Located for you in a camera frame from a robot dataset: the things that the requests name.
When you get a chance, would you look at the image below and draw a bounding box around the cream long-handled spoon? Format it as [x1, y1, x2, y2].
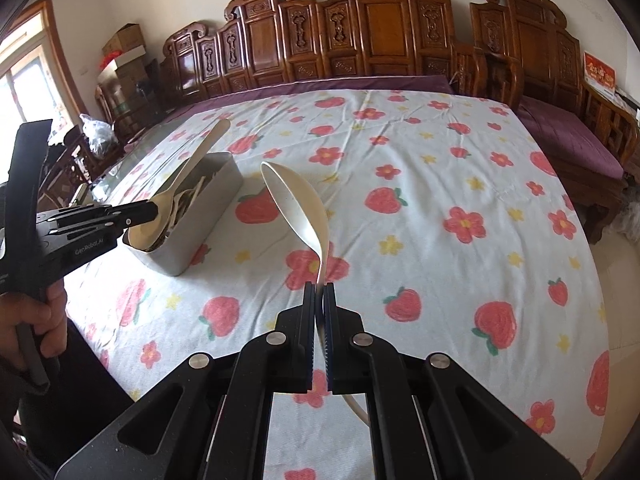
[125, 118, 232, 252]

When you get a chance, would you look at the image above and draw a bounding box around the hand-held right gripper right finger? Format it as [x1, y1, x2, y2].
[322, 282, 583, 480]

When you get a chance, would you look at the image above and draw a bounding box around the strawberry printed tablecloth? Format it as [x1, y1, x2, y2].
[65, 89, 613, 480]

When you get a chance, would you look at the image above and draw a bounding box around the grey fluffy object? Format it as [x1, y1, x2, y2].
[606, 204, 640, 247]

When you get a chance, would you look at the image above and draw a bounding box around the wooden window frame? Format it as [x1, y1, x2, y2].
[0, 0, 89, 132]

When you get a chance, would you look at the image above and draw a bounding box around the carved wooden panel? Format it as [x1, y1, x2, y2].
[161, 21, 227, 107]
[319, 0, 454, 82]

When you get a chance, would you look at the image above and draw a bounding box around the light wooden chopstick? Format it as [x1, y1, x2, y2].
[186, 174, 208, 207]

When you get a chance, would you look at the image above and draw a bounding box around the wooden bench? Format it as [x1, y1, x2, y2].
[516, 79, 640, 247]

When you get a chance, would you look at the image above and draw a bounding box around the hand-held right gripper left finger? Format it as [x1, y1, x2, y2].
[54, 282, 321, 480]

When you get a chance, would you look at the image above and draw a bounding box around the person's left hand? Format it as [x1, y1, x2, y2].
[0, 279, 70, 379]

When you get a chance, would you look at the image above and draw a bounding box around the purple bench cushion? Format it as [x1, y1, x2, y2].
[519, 95, 627, 182]

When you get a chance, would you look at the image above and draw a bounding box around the brown cardboard box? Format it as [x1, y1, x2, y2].
[102, 23, 147, 57]

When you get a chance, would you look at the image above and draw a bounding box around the clear plastic bag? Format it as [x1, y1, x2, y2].
[79, 113, 119, 152]

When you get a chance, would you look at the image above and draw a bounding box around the dark wooden chair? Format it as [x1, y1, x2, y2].
[94, 77, 162, 134]

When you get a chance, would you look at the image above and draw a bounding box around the purple sofa cushion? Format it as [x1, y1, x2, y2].
[169, 75, 455, 117]

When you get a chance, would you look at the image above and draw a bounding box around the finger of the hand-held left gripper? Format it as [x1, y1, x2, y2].
[35, 199, 157, 226]
[46, 207, 160, 242]

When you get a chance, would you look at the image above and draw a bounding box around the large white ladle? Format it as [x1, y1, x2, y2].
[260, 160, 372, 428]

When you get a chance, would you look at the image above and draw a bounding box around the person's dark clothing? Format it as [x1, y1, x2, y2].
[0, 310, 137, 480]

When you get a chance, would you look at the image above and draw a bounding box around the grey rectangular tray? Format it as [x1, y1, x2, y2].
[122, 151, 246, 277]

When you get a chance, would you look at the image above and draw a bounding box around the red printed box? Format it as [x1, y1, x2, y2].
[583, 51, 618, 94]

